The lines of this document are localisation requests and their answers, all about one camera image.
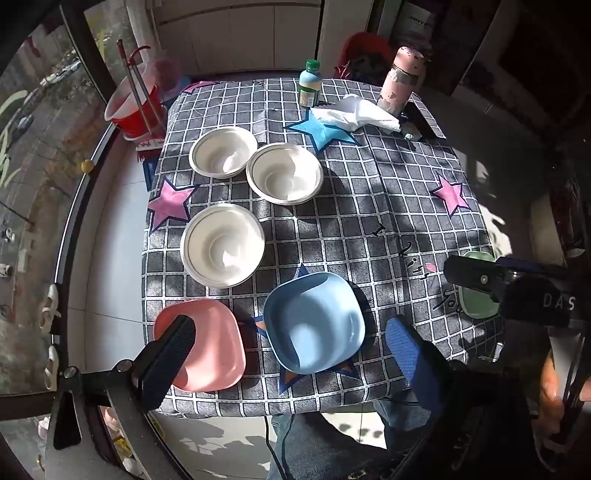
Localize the green cap bottle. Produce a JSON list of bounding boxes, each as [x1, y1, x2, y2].
[[298, 59, 322, 109]]

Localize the black cable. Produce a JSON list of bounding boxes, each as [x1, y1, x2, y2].
[[263, 413, 296, 480]]

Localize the blue square plate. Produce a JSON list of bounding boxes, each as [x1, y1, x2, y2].
[[262, 271, 366, 376]]

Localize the white crumpled tissue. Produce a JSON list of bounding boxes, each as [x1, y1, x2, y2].
[[310, 93, 402, 134]]

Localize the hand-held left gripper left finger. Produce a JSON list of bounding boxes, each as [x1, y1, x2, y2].
[[46, 315, 198, 455]]

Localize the red chair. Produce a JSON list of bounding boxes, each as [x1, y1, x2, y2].
[[333, 31, 396, 80]]

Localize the red bucket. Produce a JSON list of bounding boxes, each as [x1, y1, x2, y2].
[[104, 60, 169, 139]]

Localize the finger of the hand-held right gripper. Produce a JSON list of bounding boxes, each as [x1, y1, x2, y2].
[[496, 256, 570, 278], [443, 254, 509, 306]]

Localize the white bowl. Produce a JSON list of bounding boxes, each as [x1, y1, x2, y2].
[[188, 127, 258, 180], [246, 142, 324, 206], [180, 203, 266, 289]]

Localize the grey checked star tablecloth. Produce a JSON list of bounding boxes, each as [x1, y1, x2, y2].
[[141, 78, 505, 418]]

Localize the green square plate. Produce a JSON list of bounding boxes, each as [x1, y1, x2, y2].
[[457, 250, 504, 320]]

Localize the person's right hand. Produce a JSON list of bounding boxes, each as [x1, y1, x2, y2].
[[538, 353, 571, 408]]

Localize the red mop handle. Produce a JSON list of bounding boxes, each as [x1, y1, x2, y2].
[[115, 39, 167, 139]]

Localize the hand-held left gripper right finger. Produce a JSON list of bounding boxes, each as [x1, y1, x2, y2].
[[385, 315, 541, 462]]

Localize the white cabinet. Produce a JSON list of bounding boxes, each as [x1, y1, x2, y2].
[[154, 0, 324, 77]]

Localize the person's jeans legs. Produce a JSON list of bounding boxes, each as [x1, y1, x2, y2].
[[268, 397, 419, 480]]

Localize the pink thermos bottle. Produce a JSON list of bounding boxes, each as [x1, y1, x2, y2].
[[376, 45, 428, 117]]

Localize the pink square plate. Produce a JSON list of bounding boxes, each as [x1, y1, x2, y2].
[[153, 298, 247, 394]]

